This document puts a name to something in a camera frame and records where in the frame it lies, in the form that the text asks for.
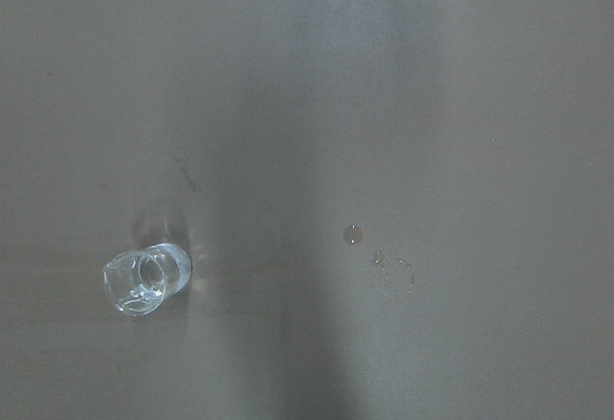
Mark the clear glass measuring cup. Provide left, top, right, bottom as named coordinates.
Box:
left=102, top=243, right=193, bottom=316

